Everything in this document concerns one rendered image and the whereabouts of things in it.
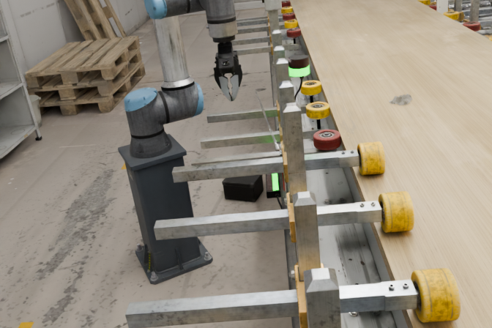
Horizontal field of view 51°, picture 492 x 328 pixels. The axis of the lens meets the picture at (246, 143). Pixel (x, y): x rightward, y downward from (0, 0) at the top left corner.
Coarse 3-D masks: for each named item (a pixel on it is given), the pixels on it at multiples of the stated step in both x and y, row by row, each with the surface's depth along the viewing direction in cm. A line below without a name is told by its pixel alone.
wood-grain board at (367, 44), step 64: (320, 0) 373; (384, 0) 344; (320, 64) 222; (384, 64) 211; (448, 64) 202; (384, 128) 153; (448, 128) 148; (384, 192) 120; (448, 192) 117; (384, 256) 100; (448, 256) 96
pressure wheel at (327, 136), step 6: (318, 132) 154; (324, 132) 155; (330, 132) 154; (336, 132) 153; (318, 138) 150; (324, 138) 150; (330, 138) 149; (336, 138) 149; (318, 144) 150; (324, 144) 149; (330, 144) 149; (336, 144) 150
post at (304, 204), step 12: (300, 192) 80; (300, 204) 78; (312, 204) 78; (300, 216) 79; (312, 216) 79; (300, 228) 80; (312, 228) 80; (300, 240) 81; (312, 240) 81; (300, 252) 82; (312, 252) 82; (300, 264) 83; (312, 264) 83; (300, 276) 84
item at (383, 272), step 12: (300, 36) 376; (312, 72) 299; (348, 168) 177; (348, 180) 180; (372, 240) 142; (372, 252) 144; (384, 264) 127; (384, 276) 129; (396, 312) 118; (396, 324) 120
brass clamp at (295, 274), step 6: (294, 270) 87; (294, 276) 89; (300, 282) 84; (300, 288) 82; (300, 294) 81; (300, 300) 80; (300, 306) 79; (300, 312) 78; (306, 312) 78; (300, 318) 78; (306, 318) 78; (300, 324) 79; (306, 324) 78
